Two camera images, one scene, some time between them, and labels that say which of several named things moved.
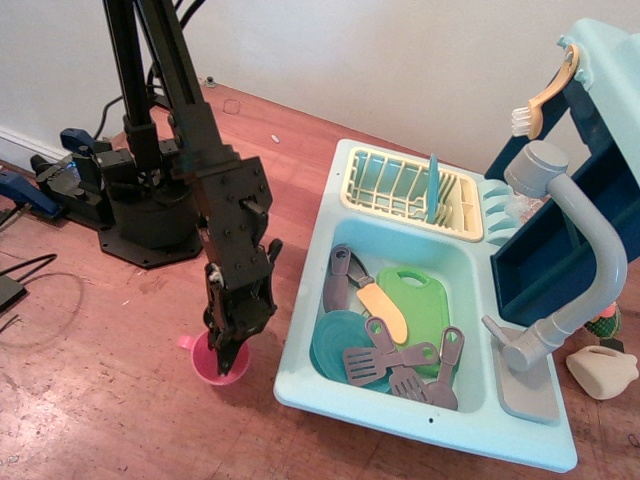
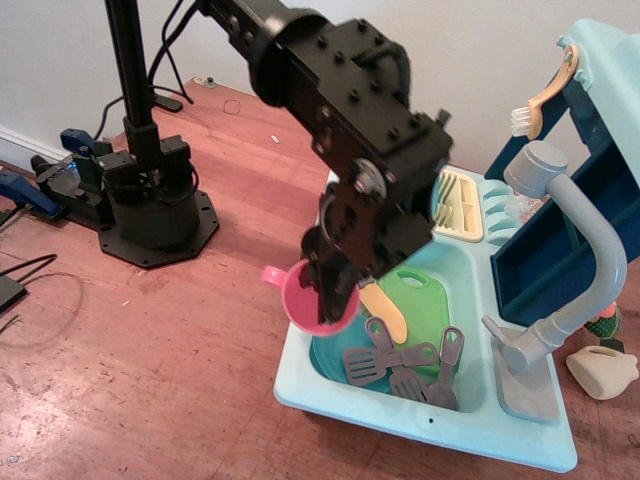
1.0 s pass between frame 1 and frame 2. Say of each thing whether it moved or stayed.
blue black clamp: stayed
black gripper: moved
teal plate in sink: stayed
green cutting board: stayed
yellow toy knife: stayed
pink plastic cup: moved
